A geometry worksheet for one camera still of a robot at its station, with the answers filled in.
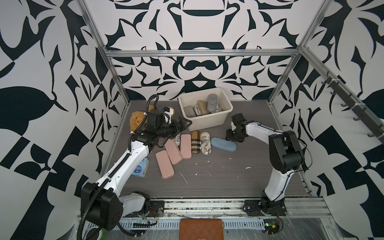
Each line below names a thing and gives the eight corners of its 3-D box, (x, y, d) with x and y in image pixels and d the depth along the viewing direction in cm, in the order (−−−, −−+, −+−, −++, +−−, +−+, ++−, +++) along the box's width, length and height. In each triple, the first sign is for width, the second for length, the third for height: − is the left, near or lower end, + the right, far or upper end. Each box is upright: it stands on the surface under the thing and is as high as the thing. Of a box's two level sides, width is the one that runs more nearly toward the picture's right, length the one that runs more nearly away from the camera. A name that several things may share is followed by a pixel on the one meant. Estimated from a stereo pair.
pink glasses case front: (162, 180, 84) (162, 179, 82) (155, 154, 94) (154, 153, 92) (175, 175, 86) (174, 174, 84) (166, 150, 96) (166, 149, 94)
